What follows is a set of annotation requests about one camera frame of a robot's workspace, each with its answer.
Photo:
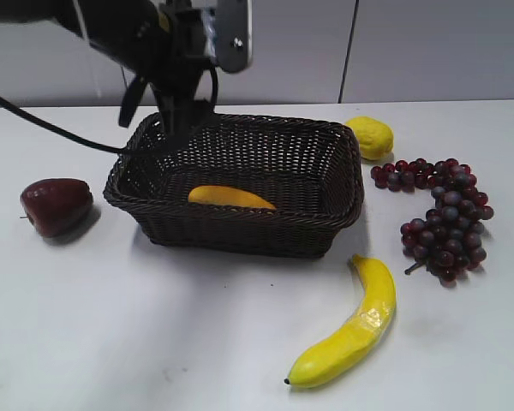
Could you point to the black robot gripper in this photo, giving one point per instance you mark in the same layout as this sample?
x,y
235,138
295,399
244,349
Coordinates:
x,y
164,46

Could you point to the yellow orange mango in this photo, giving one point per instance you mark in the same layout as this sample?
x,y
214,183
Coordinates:
x,y
215,195

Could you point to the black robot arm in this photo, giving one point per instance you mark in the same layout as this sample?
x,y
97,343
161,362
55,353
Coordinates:
x,y
72,16

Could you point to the dark brown wicker basket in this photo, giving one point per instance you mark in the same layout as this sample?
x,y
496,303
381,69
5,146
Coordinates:
x,y
310,171

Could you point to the dark red apple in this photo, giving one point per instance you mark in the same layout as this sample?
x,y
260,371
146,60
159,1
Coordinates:
x,y
55,206

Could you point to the yellow lemon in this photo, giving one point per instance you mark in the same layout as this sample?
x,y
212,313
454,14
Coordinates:
x,y
375,138

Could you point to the yellow banana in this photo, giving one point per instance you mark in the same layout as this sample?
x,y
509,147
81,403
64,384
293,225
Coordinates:
x,y
359,334

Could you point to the purple red grape bunch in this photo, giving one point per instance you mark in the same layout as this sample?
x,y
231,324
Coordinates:
x,y
447,241

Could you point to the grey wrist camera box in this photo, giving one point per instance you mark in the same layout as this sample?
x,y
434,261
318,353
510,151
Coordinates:
x,y
228,28

